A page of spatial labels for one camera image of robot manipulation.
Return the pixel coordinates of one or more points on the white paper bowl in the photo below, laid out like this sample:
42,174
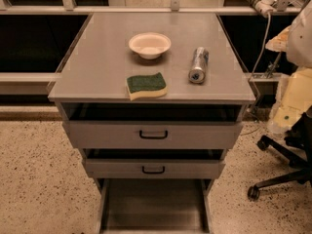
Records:
150,45

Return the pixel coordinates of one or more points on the grey top drawer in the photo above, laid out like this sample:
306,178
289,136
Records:
134,135

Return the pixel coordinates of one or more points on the white power strip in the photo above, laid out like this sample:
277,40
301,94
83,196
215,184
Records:
263,7

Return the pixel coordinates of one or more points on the diagonal metal rod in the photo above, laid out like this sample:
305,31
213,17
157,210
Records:
272,67

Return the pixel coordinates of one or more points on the green and yellow sponge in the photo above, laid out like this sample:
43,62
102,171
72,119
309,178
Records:
146,86

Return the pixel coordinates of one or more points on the grey open bottom drawer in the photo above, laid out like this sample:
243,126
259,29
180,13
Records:
154,206

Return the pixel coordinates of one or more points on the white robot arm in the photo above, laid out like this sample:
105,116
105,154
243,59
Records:
294,94

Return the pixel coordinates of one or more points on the grey drawer cabinet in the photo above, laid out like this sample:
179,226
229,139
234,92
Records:
93,81

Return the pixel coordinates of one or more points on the grey middle drawer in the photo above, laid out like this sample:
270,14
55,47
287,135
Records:
153,168

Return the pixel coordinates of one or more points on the silver drink can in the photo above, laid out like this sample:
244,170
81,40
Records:
198,70

